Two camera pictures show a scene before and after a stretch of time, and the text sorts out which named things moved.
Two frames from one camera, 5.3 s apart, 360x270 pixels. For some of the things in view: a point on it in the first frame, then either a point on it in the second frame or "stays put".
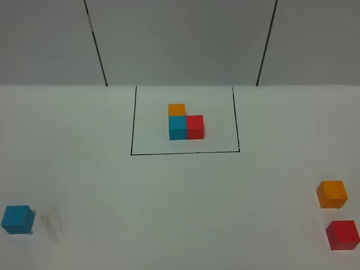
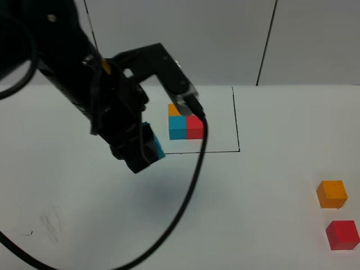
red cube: x=342 y=235 stays put
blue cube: x=18 y=219 to x=161 y=152
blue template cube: x=177 y=127 stays put
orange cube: x=332 y=194 stays put
